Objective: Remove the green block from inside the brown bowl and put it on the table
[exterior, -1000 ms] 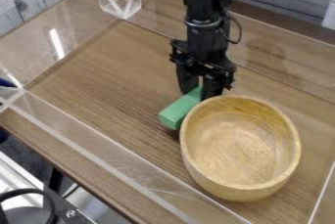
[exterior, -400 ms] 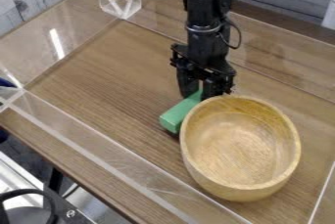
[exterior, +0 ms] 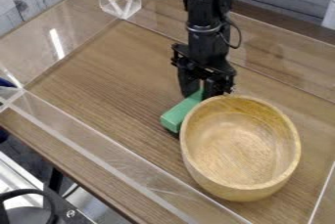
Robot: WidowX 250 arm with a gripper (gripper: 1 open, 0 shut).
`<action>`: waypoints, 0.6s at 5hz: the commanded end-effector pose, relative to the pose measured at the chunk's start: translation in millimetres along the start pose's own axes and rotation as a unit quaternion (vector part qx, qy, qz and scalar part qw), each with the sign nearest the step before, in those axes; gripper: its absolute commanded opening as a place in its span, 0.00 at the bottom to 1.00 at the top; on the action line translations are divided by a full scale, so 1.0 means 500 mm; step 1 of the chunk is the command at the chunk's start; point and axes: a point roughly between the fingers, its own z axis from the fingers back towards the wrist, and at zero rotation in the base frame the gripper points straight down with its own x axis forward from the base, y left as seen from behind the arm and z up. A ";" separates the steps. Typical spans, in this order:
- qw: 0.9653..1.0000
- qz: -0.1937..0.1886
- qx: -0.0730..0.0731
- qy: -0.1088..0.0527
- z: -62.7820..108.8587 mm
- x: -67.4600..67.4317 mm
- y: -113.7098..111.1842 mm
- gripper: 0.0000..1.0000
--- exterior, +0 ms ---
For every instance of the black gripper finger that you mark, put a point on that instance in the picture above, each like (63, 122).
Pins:
(214, 87)
(189, 82)

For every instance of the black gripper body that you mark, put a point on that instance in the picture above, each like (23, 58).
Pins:
(206, 53)

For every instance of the green rectangular block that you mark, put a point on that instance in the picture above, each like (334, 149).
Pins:
(173, 117)

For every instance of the brown wooden bowl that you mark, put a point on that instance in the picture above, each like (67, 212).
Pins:
(242, 147)

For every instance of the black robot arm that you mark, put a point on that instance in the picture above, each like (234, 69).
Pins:
(208, 14)

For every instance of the blue object at edge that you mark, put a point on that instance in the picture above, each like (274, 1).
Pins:
(7, 83)

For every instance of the black table leg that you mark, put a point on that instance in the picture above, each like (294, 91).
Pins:
(55, 180)

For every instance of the clear acrylic enclosure wall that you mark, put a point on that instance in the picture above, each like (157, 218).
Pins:
(90, 62)

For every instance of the black metal bracket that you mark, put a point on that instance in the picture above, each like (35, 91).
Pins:
(65, 213)

